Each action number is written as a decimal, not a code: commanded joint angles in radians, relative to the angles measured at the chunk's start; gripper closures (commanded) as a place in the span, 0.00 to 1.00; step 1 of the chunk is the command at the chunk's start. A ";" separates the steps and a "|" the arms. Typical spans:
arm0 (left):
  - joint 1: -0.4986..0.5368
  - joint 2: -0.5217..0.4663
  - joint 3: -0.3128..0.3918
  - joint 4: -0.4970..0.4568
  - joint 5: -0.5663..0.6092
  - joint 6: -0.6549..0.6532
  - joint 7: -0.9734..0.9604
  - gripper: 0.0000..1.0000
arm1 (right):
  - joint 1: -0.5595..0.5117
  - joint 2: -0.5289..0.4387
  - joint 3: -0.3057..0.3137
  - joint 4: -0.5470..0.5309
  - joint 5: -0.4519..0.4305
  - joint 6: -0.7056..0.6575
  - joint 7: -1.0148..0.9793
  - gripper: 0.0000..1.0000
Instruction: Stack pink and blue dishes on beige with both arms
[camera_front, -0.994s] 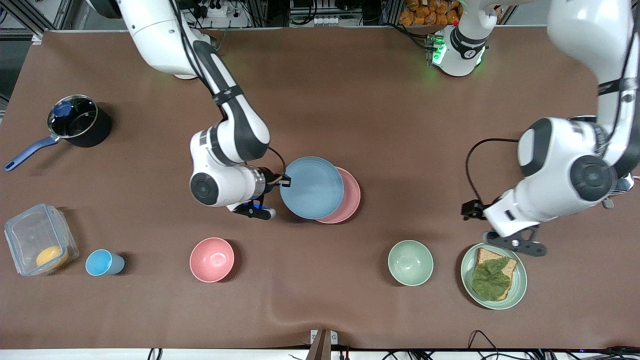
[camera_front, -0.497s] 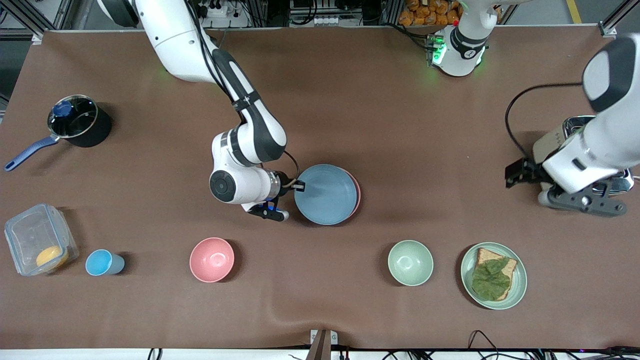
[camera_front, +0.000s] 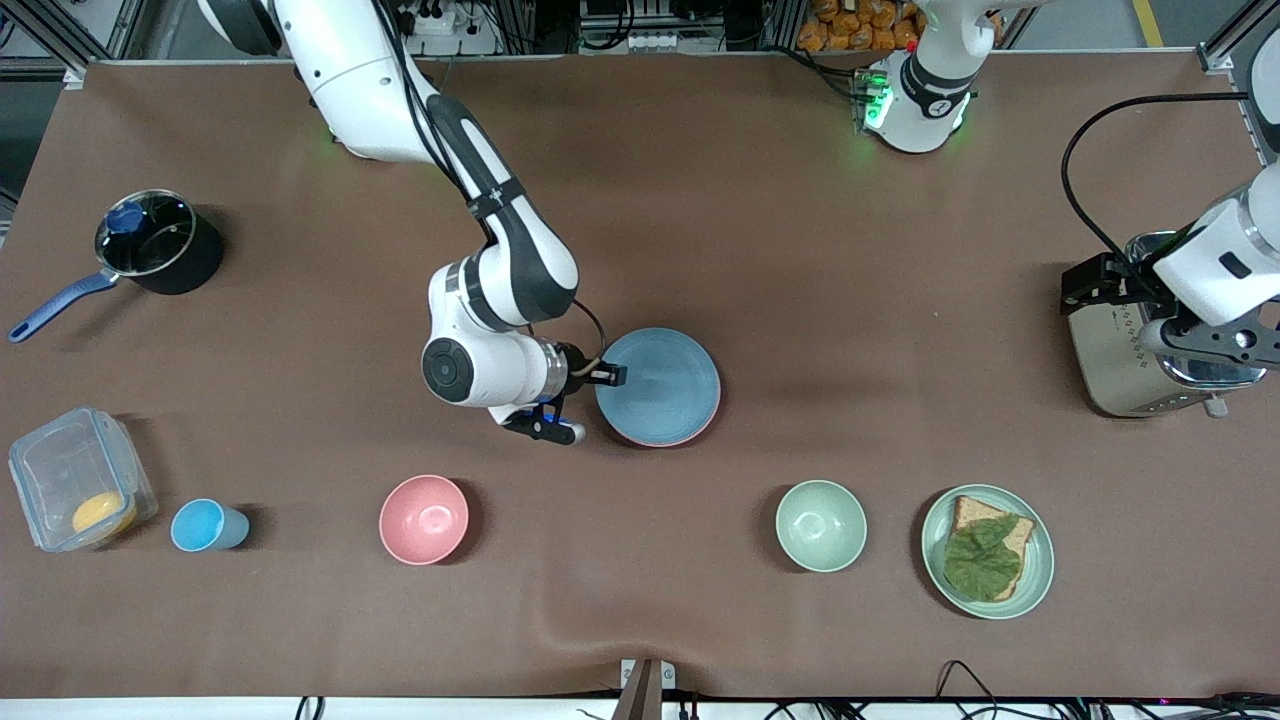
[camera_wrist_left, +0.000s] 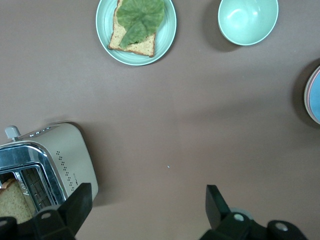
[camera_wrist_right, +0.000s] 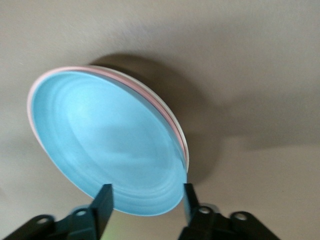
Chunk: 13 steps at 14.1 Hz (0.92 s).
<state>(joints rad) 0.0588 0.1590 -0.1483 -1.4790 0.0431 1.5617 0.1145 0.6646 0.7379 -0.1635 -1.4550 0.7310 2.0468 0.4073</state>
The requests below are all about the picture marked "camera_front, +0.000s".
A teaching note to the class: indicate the blue cup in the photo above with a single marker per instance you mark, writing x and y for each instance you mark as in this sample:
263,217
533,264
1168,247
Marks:
205,526

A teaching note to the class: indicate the green bowl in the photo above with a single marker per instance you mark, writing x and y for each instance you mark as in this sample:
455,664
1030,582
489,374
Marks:
821,525

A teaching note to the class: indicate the blue plate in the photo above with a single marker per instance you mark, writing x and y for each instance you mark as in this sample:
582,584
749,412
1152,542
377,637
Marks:
665,385

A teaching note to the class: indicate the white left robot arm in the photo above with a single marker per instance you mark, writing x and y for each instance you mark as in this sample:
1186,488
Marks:
930,100

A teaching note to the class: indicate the toast bread slice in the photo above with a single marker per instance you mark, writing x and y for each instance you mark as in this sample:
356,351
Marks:
970,512

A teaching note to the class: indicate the brown tablecloth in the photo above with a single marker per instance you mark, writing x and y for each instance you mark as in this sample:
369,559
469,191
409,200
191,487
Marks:
800,220

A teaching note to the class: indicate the silver toaster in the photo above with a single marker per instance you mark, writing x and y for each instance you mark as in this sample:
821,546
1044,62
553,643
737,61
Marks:
1110,370

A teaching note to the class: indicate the glass lid blue knob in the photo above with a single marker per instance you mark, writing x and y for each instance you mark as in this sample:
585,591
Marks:
150,235

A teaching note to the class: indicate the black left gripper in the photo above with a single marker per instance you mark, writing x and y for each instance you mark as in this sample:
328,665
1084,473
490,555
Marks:
1128,281

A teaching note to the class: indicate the pink bowl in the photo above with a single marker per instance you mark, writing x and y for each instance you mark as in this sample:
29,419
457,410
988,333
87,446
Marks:
424,519

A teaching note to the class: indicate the green plate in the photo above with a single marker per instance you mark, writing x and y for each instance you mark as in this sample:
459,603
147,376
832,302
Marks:
1040,572

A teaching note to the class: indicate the clear plastic container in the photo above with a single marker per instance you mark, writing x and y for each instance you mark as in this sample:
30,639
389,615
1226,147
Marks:
60,465

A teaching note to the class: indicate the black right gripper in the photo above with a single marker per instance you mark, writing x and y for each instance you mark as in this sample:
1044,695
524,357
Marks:
574,365

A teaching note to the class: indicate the orange snack bags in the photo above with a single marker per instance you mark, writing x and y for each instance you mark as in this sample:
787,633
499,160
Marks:
855,25

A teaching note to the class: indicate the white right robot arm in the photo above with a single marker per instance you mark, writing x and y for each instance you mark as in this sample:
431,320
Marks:
340,70

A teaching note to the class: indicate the aluminium frame post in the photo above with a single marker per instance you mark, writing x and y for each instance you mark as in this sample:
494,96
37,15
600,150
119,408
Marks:
78,40
1218,55

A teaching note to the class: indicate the pink plate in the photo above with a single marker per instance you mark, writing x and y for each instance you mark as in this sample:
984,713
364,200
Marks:
702,430

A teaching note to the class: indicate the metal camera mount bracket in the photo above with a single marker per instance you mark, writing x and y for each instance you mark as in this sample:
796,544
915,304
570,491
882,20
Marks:
645,690

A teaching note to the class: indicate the white power strip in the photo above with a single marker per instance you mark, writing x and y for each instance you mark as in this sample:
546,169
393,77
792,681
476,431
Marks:
435,18

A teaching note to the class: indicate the green lettuce leaf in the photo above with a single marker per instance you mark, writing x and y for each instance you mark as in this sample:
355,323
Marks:
980,565

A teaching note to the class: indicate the yellow round fruit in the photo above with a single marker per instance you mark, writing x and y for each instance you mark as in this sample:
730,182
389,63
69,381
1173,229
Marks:
102,513

